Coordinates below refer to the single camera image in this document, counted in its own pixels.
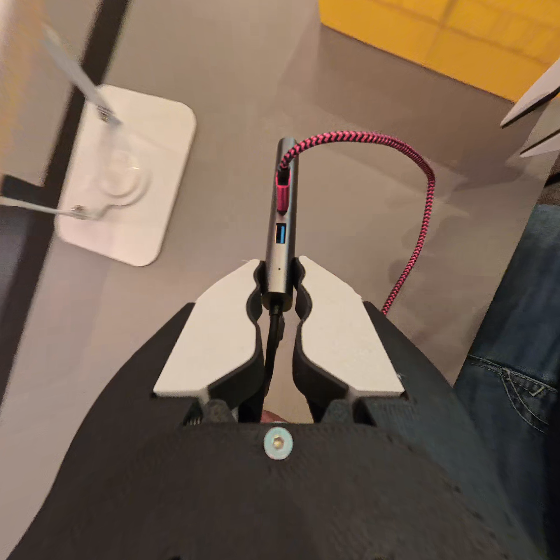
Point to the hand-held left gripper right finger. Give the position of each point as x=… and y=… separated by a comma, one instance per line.
x=350, y=350

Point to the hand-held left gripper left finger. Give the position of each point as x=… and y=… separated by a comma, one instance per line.
x=210, y=350

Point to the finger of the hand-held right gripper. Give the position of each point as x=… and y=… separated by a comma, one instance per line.
x=547, y=142
x=542, y=87

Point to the yellow plastic bin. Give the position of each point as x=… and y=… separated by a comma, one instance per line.
x=455, y=39

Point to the grey usb hub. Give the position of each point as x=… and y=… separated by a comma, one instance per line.
x=278, y=258

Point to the person's legs in jeans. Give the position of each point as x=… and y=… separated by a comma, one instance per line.
x=516, y=367

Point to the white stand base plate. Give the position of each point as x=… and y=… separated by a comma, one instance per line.
x=149, y=192

